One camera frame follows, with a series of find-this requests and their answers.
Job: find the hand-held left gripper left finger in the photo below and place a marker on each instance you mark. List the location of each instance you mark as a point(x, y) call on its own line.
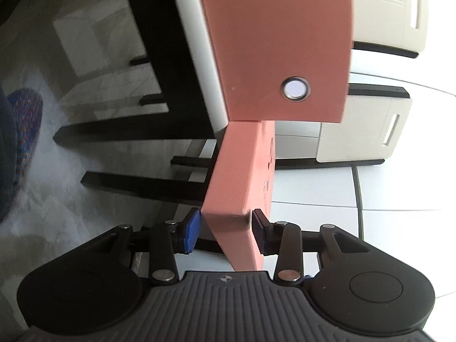
point(190, 231)

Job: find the beige chair with black frame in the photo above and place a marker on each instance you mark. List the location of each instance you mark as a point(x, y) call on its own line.
point(384, 14)
point(356, 131)

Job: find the blue patterned slipper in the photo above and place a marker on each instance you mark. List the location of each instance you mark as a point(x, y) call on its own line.
point(26, 128)

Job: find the pink cardboard box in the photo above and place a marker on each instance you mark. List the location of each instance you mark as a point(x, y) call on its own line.
point(278, 35)

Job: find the pink box lid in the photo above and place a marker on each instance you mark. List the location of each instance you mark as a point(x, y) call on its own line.
point(235, 178)

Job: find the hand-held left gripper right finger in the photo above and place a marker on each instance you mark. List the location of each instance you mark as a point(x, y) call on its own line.
point(262, 233)

